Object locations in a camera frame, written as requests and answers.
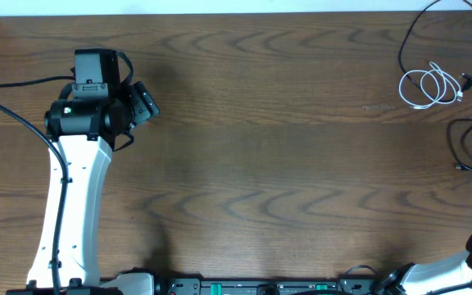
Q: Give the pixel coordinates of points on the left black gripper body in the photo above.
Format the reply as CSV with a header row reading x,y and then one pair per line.
x,y
145,106

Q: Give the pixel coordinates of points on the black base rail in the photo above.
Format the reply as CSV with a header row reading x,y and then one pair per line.
x,y
269,287

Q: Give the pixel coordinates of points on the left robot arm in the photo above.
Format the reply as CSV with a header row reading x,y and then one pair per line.
x,y
82,126

